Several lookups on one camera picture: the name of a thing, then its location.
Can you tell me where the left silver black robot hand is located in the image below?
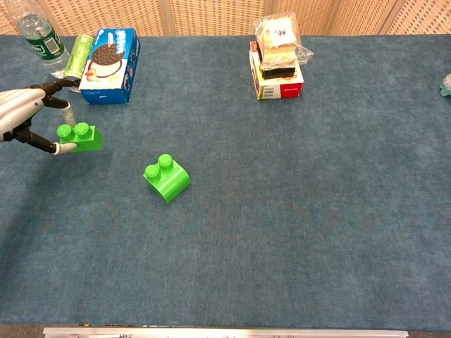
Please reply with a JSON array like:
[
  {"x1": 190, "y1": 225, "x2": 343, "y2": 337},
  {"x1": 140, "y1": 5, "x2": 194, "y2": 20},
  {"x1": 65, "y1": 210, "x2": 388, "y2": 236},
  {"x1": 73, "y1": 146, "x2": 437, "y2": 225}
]
[{"x1": 0, "y1": 77, "x2": 80, "y2": 156}]

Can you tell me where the small green toy brick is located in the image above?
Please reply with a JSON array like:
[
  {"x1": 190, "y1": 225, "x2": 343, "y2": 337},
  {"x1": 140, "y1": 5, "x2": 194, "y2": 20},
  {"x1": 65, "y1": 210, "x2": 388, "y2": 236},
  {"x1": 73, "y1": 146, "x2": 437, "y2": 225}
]
[{"x1": 56, "y1": 122, "x2": 104, "y2": 154}]

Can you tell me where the blue cookie box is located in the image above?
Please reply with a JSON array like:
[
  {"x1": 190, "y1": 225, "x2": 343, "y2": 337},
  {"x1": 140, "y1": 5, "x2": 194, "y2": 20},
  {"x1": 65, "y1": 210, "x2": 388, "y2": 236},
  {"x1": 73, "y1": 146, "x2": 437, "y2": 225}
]
[{"x1": 78, "y1": 27, "x2": 141, "y2": 106}]

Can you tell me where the large green toy brick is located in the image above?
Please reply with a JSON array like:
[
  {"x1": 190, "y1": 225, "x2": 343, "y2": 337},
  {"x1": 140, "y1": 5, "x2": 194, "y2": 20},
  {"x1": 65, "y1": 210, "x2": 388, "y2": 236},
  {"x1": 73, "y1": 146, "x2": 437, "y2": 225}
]
[{"x1": 142, "y1": 154, "x2": 192, "y2": 204}]

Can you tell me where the clear plastic water bottle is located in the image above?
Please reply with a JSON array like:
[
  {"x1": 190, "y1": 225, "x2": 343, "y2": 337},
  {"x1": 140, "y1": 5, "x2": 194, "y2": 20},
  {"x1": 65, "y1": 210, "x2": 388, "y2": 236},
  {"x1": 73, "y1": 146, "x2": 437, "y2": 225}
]
[{"x1": 6, "y1": 0, "x2": 70, "y2": 79}]

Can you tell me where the green drink can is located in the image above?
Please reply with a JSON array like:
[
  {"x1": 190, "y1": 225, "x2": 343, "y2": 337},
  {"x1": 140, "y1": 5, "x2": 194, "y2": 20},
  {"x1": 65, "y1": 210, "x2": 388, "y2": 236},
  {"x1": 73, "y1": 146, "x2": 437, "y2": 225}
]
[{"x1": 63, "y1": 34, "x2": 96, "y2": 94}]

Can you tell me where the wicker folding screen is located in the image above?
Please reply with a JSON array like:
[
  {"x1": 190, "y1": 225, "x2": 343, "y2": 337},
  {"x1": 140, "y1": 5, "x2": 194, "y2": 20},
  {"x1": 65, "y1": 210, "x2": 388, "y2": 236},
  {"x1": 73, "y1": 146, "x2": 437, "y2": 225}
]
[{"x1": 0, "y1": 0, "x2": 451, "y2": 36}]

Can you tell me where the red white yellow carton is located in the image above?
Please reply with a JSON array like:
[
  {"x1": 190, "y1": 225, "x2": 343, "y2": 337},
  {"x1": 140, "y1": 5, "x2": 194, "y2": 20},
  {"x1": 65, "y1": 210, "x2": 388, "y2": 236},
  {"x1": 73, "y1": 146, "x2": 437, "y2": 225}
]
[{"x1": 249, "y1": 40, "x2": 304, "y2": 101}]

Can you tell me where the bagged sponge pack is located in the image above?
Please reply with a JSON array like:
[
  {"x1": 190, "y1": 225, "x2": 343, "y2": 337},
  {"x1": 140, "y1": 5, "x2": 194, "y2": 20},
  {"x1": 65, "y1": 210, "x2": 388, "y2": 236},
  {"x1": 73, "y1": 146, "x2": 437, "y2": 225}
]
[{"x1": 253, "y1": 12, "x2": 314, "y2": 71}]

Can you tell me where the blue felt table cover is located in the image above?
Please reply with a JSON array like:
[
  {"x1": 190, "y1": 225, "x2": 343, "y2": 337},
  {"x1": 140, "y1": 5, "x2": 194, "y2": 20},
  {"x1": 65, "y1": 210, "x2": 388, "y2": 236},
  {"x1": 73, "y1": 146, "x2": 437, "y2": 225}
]
[{"x1": 0, "y1": 34, "x2": 451, "y2": 330}]

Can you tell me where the aluminium rail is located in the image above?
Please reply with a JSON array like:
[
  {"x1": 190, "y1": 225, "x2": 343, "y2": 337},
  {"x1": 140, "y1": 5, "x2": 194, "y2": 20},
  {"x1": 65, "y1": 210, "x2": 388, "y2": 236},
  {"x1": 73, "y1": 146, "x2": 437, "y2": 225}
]
[{"x1": 42, "y1": 326, "x2": 409, "y2": 338}]

